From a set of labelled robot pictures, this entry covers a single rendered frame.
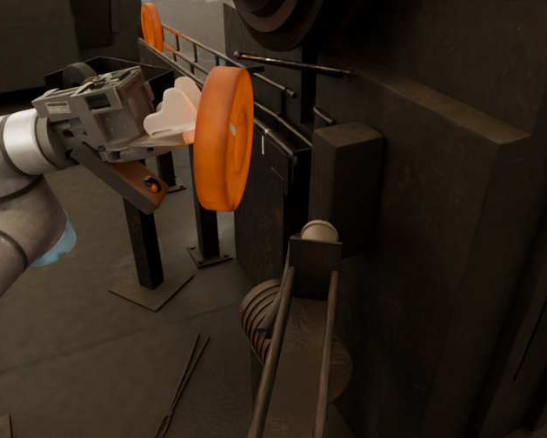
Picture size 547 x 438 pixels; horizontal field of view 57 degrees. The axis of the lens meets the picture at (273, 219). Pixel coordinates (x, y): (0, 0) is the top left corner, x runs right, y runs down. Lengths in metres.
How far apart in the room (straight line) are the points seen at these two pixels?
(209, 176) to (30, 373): 1.20
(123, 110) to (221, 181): 0.14
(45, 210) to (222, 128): 0.30
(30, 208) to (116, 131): 0.17
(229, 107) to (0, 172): 0.30
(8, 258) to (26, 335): 1.09
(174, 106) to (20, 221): 0.25
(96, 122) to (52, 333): 1.20
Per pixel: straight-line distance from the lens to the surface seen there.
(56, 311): 1.77
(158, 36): 1.98
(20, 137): 0.63
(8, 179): 0.68
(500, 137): 0.71
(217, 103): 0.50
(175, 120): 0.55
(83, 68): 1.42
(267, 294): 0.91
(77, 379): 1.55
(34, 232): 0.68
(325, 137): 0.83
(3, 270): 0.65
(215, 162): 0.49
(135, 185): 0.61
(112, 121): 0.58
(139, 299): 1.72
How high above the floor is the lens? 1.14
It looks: 34 degrees down
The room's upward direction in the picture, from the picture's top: straight up
